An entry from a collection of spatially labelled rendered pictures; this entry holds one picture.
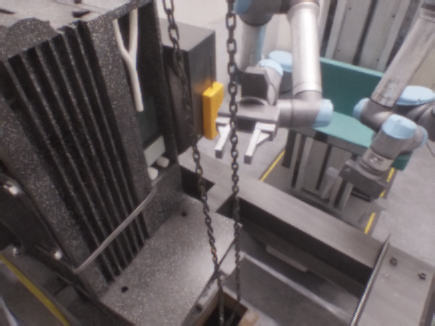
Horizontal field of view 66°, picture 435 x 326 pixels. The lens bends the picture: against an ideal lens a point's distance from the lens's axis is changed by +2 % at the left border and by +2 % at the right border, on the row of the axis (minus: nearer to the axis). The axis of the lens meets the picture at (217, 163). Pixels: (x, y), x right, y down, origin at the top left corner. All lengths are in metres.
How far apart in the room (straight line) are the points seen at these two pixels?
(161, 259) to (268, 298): 1.04
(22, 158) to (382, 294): 1.21
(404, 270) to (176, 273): 0.86
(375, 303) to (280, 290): 0.78
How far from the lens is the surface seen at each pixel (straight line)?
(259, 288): 2.05
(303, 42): 1.00
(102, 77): 0.74
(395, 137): 1.03
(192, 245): 1.12
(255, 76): 0.72
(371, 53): 1.53
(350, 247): 1.48
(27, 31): 0.63
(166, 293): 1.05
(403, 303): 1.43
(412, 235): 2.51
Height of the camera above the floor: 1.85
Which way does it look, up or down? 45 degrees down
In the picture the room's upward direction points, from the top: 1 degrees counter-clockwise
